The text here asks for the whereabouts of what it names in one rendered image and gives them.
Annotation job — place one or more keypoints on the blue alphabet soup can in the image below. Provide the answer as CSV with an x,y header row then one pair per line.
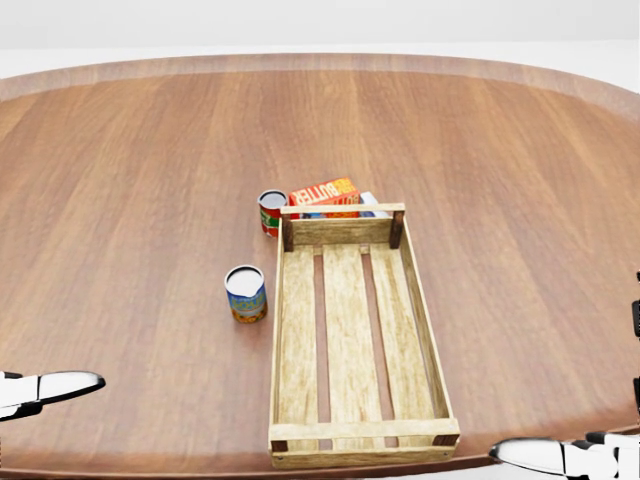
x,y
246,295

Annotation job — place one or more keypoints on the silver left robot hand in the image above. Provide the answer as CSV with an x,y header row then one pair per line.
x,y
60,385

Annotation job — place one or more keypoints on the wooden slat tray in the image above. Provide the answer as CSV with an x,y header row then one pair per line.
x,y
350,345

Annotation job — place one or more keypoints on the red and green tin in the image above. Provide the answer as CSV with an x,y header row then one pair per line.
x,y
270,212

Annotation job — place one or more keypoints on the red butter box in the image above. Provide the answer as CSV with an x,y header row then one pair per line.
x,y
325,195

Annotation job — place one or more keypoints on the white and blue box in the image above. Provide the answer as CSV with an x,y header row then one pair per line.
x,y
371,204

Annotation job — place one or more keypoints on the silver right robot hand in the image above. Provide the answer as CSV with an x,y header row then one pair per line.
x,y
540,454

